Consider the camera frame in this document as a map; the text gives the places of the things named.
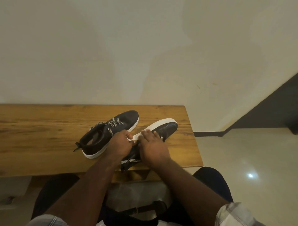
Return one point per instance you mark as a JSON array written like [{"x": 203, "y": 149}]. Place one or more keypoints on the person's left hand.
[{"x": 117, "y": 145}]

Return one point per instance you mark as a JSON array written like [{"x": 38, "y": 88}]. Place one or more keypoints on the person's right hand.
[{"x": 154, "y": 151}]

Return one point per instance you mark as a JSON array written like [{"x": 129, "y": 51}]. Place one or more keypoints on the person's right middle finger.
[{"x": 156, "y": 135}]

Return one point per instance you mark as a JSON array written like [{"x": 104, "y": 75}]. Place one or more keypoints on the person's left thumb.
[{"x": 127, "y": 135}]

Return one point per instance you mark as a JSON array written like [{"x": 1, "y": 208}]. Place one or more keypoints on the black sneaker with white sole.
[
  {"x": 100, "y": 139},
  {"x": 168, "y": 128}
]

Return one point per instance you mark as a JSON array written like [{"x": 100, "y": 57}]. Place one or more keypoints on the person's right forearm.
[{"x": 186, "y": 193}]

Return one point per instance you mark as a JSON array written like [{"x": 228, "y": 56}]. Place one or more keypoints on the person's left forearm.
[{"x": 86, "y": 193}]

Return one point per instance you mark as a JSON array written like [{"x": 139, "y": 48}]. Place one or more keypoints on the black white striped shoelace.
[
  {"x": 111, "y": 123},
  {"x": 130, "y": 161}
]

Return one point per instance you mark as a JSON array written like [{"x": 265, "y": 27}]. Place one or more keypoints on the black skirting board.
[{"x": 209, "y": 134}]

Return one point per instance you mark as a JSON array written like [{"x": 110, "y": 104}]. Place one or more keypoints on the dark trousers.
[{"x": 210, "y": 180}]

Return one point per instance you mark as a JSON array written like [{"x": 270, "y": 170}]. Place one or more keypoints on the white striped shirt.
[{"x": 234, "y": 216}]

